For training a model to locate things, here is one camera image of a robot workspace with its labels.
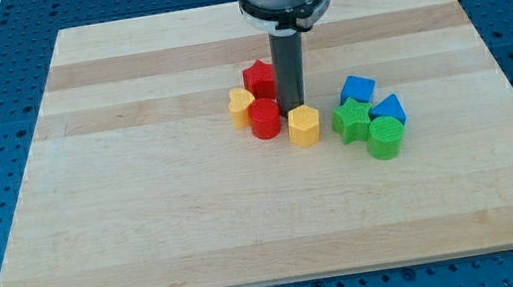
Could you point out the wooden board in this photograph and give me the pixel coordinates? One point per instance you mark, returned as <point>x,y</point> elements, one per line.
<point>136,177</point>

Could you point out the red cylinder block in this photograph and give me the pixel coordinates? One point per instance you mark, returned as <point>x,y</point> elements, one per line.
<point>264,118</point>

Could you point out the yellow heart block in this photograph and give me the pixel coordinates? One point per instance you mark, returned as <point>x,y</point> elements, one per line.
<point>239,101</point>

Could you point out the yellow hexagon block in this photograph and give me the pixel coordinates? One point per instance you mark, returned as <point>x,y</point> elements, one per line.
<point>304,126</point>

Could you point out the red star block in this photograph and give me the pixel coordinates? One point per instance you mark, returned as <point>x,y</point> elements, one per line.
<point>259,80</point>

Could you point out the green star block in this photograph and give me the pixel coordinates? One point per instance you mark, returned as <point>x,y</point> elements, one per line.
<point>352,121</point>

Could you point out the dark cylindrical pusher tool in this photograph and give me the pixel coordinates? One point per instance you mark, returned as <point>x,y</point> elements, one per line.
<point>286,53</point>

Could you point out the blue cube block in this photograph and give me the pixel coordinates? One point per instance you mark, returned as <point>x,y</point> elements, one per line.
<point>357,88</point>

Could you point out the black white tool flange clamp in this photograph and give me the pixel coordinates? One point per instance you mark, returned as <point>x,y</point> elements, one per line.
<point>284,22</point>

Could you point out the green cylinder block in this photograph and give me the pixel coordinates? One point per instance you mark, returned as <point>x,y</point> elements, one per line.
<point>385,137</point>

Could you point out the blue triangle block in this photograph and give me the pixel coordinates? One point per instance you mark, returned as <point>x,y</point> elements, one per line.
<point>390,106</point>

